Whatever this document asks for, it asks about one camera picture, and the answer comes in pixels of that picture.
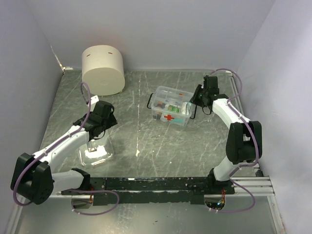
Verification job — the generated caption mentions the clear divider tray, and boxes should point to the clear divider tray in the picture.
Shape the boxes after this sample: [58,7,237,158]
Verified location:
[151,86,195,116]

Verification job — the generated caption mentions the small green box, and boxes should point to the small green box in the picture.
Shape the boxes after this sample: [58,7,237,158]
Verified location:
[168,105,180,113]

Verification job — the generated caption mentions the clear plastic medicine box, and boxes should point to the clear plastic medicine box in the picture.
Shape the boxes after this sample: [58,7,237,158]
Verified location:
[147,92,197,127]

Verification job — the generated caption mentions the clear box lid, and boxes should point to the clear box lid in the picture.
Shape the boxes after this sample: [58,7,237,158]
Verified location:
[78,131,114,168]

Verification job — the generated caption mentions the teal white sachet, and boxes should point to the teal white sachet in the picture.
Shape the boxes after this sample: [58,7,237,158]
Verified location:
[180,102,193,116]

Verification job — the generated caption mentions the teal-edged clear bag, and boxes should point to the teal-edged clear bag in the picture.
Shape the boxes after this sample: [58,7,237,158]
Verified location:
[167,116,184,124]

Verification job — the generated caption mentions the brown orange-cap bottle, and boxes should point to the brown orange-cap bottle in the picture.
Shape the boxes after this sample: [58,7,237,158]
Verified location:
[155,102,166,109]

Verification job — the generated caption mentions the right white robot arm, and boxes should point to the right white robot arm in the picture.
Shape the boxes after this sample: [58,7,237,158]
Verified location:
[190,76,262,194]

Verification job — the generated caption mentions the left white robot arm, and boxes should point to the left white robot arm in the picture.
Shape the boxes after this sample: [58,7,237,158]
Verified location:
[10,100,117,206]

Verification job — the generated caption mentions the cream cylindrical container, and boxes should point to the cream cylindrical container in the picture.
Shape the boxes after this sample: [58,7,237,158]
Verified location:
[82,45,125,96]

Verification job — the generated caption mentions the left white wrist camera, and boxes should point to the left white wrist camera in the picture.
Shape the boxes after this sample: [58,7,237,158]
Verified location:
[91,95,99,108]

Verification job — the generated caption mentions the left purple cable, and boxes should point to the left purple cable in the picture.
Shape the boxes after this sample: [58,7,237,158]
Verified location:
[12,81,92,207]

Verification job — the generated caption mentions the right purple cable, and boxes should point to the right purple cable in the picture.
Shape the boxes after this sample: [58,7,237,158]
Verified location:
[207,68,260,213]

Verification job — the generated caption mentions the black base frame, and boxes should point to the black base frame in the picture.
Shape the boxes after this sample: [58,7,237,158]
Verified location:
[60,176,235,207]

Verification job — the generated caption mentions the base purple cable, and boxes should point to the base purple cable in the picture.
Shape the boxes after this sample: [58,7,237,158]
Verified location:
[71,190,120,216]

